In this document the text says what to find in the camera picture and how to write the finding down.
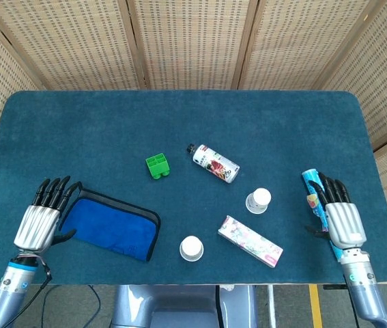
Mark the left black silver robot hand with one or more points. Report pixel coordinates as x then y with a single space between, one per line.
38 227

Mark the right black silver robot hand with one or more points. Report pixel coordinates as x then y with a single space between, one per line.
345 222

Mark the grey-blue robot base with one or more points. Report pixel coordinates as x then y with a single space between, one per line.
179 307

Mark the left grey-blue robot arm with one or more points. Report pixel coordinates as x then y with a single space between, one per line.
9 290

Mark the light blue printed tube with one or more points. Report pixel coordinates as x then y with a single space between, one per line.
311 201

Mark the black table control panel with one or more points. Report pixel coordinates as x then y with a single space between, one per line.
333 287

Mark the blue folded towel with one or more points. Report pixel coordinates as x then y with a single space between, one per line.
108 222

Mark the teal table mat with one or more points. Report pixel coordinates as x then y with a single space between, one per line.
77 136

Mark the floral print carton box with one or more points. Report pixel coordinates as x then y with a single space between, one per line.
247 239

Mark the metal table leg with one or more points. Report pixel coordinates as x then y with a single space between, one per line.
271 307

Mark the green toy building block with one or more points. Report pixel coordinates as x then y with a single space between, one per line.
155 165

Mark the white printed drink bottle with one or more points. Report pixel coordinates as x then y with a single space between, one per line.
213 164

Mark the woven bamboo folding screen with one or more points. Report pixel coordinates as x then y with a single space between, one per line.
193 41

